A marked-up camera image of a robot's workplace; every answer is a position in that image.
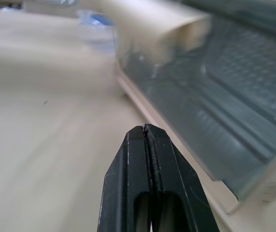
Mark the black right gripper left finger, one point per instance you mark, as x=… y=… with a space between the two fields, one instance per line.
x=123 y=178

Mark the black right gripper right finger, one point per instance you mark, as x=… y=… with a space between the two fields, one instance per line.
x=176 y=178

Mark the glass toaster oven door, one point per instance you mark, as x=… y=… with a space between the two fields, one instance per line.
x=212 y=101

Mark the grey plastic dish rack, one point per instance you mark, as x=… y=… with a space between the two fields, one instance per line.
x=268 y=193

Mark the clear bottle with blue cap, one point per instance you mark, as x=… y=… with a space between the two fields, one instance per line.
x=95 y=20

